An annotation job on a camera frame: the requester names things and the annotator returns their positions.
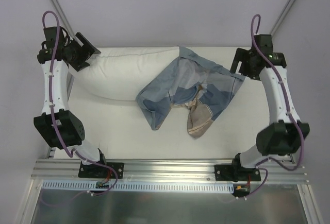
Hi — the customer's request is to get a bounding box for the white pillow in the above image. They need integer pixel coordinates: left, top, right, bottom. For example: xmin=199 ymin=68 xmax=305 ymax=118
xmin=76 ymin=46 xmax=179 ymax=101

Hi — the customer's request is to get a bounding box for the blue-grey pillowcase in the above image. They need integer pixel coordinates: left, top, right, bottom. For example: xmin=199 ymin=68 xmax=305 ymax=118
xmin=136 ymin=47 xmax=245 ymax=139

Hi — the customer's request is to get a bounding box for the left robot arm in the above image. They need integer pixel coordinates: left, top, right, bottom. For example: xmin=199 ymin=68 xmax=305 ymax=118
xmin=34 ymin=27 xmax=108 ymax=178

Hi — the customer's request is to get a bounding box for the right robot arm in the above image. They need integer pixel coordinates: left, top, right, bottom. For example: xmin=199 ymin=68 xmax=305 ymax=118
xmin=230 ymin=48 xmax=310 ymax=180

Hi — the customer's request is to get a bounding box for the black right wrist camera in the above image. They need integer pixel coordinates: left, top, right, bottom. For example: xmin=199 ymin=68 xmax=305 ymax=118
xmin=252 ymin=34 xmax=273 ymax=54

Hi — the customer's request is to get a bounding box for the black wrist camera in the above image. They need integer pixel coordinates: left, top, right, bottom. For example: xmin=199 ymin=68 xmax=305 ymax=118
xmin=41 ymin=26 xmax=69 ymax=49
xmin=252 ymin=34 xmax=273 ymax=54

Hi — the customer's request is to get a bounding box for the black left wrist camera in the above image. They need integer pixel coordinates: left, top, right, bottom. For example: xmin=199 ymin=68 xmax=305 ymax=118
xmin=41 ymin=26 xmax=69 ymax=49

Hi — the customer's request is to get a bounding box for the left rear frame post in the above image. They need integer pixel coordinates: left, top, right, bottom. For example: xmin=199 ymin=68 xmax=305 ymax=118
xmin=50 ymin=0 xmax=72 ymax=30

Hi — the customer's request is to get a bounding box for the frame post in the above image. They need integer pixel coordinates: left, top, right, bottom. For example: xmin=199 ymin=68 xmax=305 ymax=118
xmin=270 ymin=0 xmax=297 ymax=38
xmin=50 ymin=0 xmax=72 ymax=30

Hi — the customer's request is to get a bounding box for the right rear frame post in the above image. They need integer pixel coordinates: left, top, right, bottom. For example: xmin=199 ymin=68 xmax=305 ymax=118
xmin=270 ymin=0 xmax=297 ymax=38

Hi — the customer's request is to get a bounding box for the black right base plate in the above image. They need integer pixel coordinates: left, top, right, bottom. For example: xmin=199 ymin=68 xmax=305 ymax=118
xmin=214 ymin=164 xmax=261 ymax=182

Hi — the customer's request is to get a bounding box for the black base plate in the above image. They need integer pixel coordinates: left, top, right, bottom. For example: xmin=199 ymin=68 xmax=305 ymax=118
xmin=214 ymin=164 xmax=261 ymax=182
xmin=78 ymin=162 xmax=124 ymax=179

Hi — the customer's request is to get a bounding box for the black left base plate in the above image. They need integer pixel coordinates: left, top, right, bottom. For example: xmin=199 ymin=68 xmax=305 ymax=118
xmin=78 ymin=162 xmax=124 ymax=179

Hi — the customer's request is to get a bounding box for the aluminium front rail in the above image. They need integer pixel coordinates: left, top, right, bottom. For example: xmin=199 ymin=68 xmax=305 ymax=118
xmin=31 ymin=159 xmax=311 ymax=185

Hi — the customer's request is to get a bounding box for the white slotted cable duct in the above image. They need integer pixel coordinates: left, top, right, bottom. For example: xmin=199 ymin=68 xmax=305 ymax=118
xmin=42 ymin=180 xmax=234 ymax=194

